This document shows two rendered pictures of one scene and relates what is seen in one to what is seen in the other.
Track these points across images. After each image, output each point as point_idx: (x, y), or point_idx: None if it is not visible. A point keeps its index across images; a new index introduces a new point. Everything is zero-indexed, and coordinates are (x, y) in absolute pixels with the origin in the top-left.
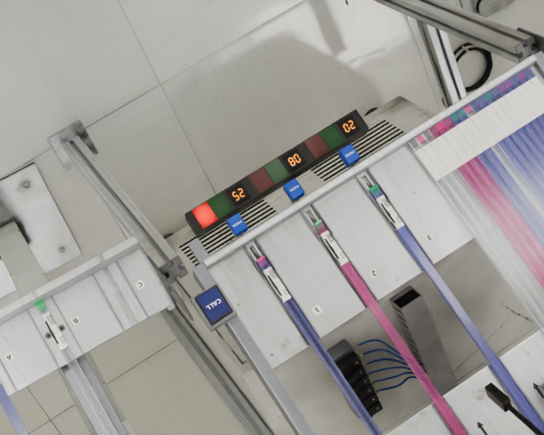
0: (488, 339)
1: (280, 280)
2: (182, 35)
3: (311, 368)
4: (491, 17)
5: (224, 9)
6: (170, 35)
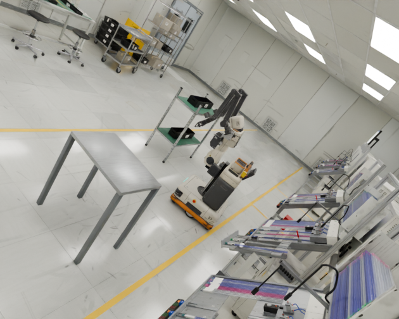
0: (299, 273)
1: (260, 236)
2: (213, 269)
3: (277, 273)
4: (256, 268)
5: (216, 265)
6: (211, 269)
